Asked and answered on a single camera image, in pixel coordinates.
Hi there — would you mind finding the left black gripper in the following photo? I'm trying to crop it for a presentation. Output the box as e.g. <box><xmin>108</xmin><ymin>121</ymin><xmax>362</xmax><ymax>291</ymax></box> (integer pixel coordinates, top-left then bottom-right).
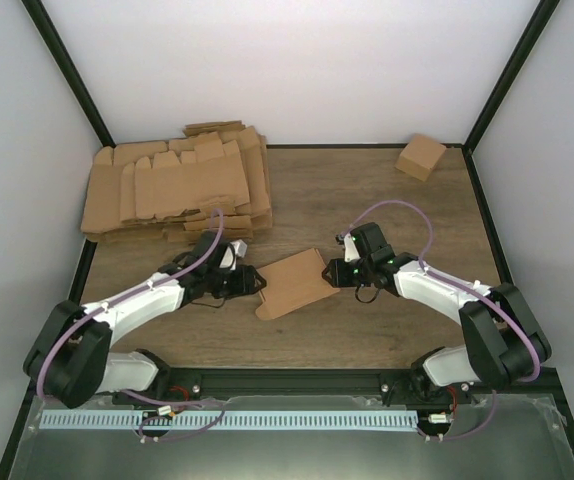
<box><xmin>207</xmin><ymin>265</ymin><xmax>267</xmax><ymax>300</ymax></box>

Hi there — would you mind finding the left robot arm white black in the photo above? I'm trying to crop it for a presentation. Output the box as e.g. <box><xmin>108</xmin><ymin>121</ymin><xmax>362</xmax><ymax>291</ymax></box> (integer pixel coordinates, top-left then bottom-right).
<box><xmin>23</xmin><ymin>231</ymin><xmax>266</xmax><ymax>408</ymax></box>

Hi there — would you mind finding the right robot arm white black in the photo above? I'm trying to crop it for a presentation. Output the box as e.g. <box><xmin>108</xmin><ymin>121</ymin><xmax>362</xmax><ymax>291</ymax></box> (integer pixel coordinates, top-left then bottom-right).
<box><xmin>321</xmin><ymin>222</ymin><xmax>552</xmax><ymax>403</ymax></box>

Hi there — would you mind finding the folded brown cardboard box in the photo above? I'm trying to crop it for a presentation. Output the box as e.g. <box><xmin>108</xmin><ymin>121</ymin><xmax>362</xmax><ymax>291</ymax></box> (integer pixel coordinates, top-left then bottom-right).
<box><xmin>395</xmin><ymin>134</ymin><xmax>447</xmax><ymax>181</ymax></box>

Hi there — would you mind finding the stack of flat cardboard boxes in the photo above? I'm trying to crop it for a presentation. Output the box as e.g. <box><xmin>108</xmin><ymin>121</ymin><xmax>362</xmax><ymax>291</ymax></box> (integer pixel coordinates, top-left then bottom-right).
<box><xmin>81</xmin><ymin>120</ymin><xmax>273</xmax><ymax>242</ymax></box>

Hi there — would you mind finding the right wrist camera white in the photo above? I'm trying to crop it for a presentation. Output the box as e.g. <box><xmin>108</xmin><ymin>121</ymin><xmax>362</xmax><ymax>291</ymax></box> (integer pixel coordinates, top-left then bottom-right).
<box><xmin>336</xmin><ymin>233</ymin><xmax>360</xmax><ymax>263</ymax></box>

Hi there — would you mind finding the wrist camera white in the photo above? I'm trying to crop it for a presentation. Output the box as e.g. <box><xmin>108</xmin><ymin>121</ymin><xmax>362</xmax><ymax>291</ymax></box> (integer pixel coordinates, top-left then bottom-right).
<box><xmin>336</xmin><ymin>233</ymin><xmax>360</xmax><ymax>263</ymax></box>
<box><xmin>219</xmin><ymin>239</ymin><xmax>247</xmax><ymax>271</ymax></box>

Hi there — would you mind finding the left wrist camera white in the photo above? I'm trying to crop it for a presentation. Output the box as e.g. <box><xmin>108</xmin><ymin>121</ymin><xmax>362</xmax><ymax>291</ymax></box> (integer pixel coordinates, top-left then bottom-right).
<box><xmin>219</xmin><ymin>239</ymin><xmax>247</xmax><ymax>271</ymax></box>

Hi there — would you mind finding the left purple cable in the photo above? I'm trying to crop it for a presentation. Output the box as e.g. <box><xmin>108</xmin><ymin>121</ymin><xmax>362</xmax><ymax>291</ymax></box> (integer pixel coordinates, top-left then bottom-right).
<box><xmin>35</xmin><ymin>207</ymin><xmax>228</xmax><ymax>443</ymax></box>

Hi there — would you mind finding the purple cable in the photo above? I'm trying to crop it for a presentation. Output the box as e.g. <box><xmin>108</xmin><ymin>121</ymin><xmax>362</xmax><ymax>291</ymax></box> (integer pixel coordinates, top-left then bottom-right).
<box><xmin>35</xmin><ymin>207</ymin><xmax>228</xmax><ymax>443</ymax></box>
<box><xmin>346</xmin><ymin>199</ymin><xmax>543</xmax><ymax>444</ymax></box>

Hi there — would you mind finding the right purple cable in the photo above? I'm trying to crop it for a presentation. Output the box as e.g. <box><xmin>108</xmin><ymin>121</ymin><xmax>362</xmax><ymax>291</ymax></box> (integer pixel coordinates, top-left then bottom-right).
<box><xmin>346</xmin><ymin>199</ymin><xmax>543</xmax><ymax>444</ymax></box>

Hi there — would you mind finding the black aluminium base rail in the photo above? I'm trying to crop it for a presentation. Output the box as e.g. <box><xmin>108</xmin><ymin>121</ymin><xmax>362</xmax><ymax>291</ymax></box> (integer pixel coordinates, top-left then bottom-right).
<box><xmin>31</xmin><ymin>367</ymin><xmax>558</xmax><ymax>401</ymax></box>

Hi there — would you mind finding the light blue slotted cable duct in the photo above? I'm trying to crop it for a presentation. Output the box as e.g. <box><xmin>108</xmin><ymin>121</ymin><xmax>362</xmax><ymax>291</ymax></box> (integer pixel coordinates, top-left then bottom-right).
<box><xmin>39</xmin><ymin>410</ymin><xmax>418</xmax><ymax>432</ymax></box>

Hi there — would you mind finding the black enclosure frame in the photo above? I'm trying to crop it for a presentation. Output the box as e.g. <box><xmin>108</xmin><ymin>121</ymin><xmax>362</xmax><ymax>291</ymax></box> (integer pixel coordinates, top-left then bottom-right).
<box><xmin>23</xmin><ymin>1</ymin><xmax>574</xmax><ymax>469</ymax></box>

